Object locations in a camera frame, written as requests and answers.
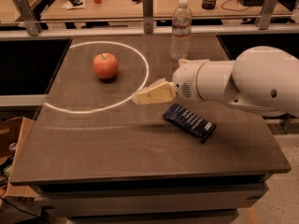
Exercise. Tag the cardboard box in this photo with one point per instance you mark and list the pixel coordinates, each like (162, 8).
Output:
(13, 137)

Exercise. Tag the clear plastic water bottle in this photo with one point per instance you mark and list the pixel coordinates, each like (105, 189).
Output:
(181, 30)

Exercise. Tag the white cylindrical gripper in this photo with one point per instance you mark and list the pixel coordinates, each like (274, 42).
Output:
(184, 79)

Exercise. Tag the left metal rail bracket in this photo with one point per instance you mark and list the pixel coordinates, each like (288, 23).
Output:
(32, 26)

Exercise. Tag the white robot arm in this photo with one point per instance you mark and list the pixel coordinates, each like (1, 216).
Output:
(262, 80)

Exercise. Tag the red apple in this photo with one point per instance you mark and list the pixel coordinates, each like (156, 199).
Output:
(105, 65)

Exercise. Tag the middle metal rail bracket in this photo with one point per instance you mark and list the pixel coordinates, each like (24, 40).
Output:
(148, 16)

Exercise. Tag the right metal rail bracket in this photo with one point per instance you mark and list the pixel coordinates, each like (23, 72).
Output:
(263, 20)

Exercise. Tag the metal rail bracket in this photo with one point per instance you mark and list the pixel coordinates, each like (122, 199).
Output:
(263, 20)
(148, 16)
(32, 26)

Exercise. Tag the dark blue snack bar wrapper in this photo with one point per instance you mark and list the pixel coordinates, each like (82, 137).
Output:
(190, 122)

